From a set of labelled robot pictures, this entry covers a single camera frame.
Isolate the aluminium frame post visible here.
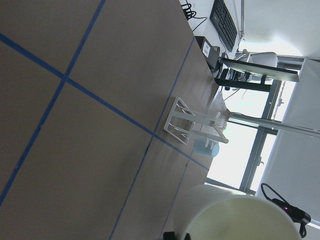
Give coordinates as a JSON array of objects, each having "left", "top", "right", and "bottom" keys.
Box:
[{"left": 229, "top": 112, "right": 320, "bottom": 138}]

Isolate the light blue plastic cup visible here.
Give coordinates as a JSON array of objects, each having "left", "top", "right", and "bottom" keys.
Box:
[{"left": 193, "top": 138, "right": 220, "bottom": 158}]

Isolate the white wire cup rack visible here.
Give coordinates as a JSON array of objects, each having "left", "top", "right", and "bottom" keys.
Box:
[{"left": 163, "top": 96, "right": 229, "bottom": 147}]

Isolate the black keyboard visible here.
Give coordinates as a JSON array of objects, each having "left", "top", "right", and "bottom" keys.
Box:
[{"left": 209, "top": 0, "right": 238, "bottom": 52}]

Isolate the cream white plastic cup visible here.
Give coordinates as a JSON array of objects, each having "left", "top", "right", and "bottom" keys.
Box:
[{"left": 173, "top": 184, "right": 301, "bottom": 240}]

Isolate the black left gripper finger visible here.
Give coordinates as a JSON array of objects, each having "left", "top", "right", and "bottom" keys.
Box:
[{"left": 162, "top": 231, "right": 177, "bottom": 240}]

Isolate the black webcam with cable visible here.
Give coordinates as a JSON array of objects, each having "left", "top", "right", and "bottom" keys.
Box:
[{"left": 260, "top": 182, "right": 312, "bottom": 239}]

